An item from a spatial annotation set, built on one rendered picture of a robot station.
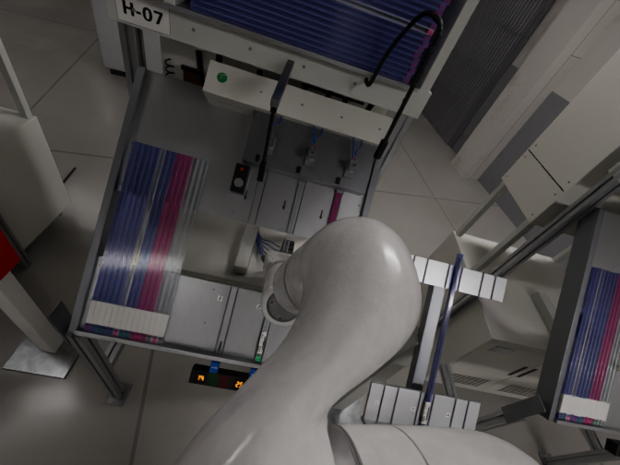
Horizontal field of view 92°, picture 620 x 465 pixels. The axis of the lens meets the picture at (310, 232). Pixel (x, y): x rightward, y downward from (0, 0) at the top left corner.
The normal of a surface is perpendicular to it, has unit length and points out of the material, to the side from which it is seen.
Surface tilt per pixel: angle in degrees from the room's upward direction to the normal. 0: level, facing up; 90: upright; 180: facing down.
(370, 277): 20
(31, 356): 0
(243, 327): 44
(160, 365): 0
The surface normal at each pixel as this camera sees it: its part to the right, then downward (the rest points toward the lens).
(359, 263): -0.25, -0.68
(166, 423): 0.27, -0.66
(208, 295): 0.14, 0.02
